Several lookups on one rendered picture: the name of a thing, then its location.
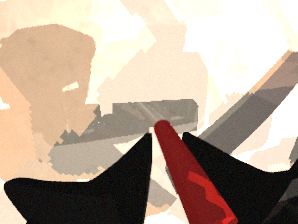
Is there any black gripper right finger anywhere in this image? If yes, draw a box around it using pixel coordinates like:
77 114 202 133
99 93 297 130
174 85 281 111
182 132 298 224

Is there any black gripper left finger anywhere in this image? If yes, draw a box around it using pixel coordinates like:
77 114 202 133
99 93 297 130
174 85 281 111
3 133 152 224

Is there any red peg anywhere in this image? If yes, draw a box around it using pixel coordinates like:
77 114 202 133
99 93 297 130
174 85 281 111
153 120 238 224

